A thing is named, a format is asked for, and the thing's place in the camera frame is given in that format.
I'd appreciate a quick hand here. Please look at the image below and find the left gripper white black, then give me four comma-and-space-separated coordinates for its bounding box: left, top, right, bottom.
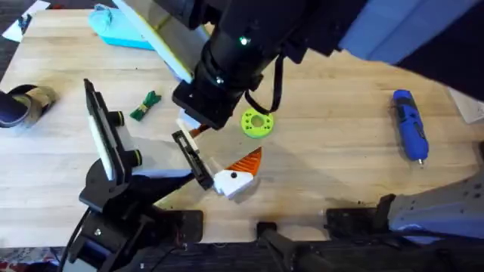
130, 118, 263, 207

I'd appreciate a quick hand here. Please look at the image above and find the green toy vegetable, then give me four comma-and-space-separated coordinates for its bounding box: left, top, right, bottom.
129, 90, 163, 122

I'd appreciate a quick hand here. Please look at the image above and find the blue electric screwdriver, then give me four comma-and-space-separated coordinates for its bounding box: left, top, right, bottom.
390, 88, 430, 166

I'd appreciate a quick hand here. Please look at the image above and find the green disc with holes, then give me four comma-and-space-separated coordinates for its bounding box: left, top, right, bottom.
240, 107, 275, 140

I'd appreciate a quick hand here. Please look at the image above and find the black left wrist plate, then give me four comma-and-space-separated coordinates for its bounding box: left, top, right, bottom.
83, 78, 143, 183

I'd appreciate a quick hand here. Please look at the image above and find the turquoise tub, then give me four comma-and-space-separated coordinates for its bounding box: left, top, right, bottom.
88, 3, 157, 51

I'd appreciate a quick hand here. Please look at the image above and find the tape roll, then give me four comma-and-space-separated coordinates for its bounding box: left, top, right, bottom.
0, 84, 58, 129

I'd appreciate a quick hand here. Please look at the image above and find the white paper sheet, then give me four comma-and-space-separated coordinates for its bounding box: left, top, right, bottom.
1, 0, 51, 44

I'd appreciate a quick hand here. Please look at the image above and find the white box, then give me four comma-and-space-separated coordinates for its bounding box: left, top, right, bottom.
447, 86, 484, 125

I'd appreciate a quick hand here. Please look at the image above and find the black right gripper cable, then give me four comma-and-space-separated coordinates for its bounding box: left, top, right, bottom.
244, 54, 285, 116

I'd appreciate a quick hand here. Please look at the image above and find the black rail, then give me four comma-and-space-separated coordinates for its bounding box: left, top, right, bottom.
124, 207, 484, 272

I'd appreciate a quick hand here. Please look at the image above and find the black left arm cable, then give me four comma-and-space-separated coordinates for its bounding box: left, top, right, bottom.
59, 207, 92, 272

